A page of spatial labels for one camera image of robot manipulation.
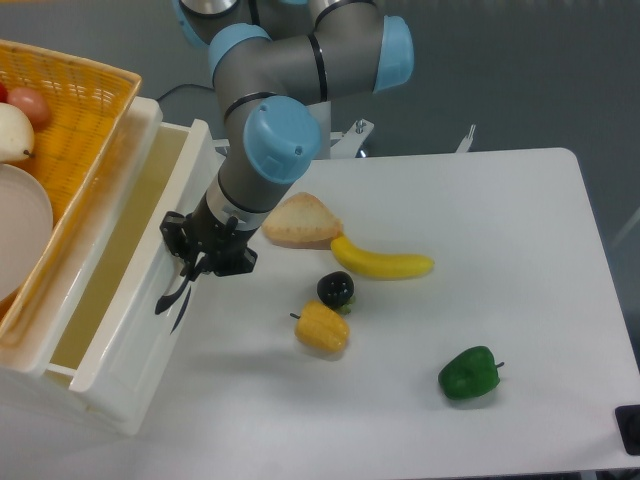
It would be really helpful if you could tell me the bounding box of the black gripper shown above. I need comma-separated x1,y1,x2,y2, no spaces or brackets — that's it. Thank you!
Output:
160,198,257,282

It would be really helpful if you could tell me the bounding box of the white drawer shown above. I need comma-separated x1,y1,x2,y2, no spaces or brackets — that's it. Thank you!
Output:
41,118,211,401
44,279,201,437

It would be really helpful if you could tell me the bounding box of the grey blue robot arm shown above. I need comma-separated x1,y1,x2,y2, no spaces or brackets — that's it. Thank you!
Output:
161,1,414,281

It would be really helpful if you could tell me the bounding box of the white drawer cabinet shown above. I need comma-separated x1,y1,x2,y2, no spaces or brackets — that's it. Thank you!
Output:
1,98,186,417

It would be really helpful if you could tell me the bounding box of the bread slice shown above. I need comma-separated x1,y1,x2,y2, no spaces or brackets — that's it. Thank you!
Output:
261,192,343,249

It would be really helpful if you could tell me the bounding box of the yellow bell pepper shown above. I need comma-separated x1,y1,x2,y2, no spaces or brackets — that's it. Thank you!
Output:
289,300,350,353

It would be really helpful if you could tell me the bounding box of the dark purple mangosteen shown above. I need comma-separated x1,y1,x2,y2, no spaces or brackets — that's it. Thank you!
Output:
316,271,355,314

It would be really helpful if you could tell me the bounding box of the white plate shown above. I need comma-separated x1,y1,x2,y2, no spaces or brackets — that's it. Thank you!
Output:
1,164,53,300

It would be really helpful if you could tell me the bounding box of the orange woven basket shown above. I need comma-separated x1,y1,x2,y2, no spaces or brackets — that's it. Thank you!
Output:
1,39,142,336

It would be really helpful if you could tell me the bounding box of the yellow banana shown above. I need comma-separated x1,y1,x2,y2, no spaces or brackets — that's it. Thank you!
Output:
330,235,435,280

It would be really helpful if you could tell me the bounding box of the white pear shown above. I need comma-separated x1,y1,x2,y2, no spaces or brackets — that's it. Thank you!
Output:
0,103,35,163

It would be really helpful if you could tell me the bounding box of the red apple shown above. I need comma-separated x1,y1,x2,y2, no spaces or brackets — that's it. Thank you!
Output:
7,87,51,126

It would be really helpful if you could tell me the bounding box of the green bell pepper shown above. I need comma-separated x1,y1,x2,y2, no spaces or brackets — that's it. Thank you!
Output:
438,346,504,401

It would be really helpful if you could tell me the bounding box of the black corner object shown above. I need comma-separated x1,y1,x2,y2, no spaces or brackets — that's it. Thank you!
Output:
614,404,640,456

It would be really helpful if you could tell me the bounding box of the black cable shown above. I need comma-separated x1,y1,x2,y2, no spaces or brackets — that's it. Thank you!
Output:
155,82,217,101

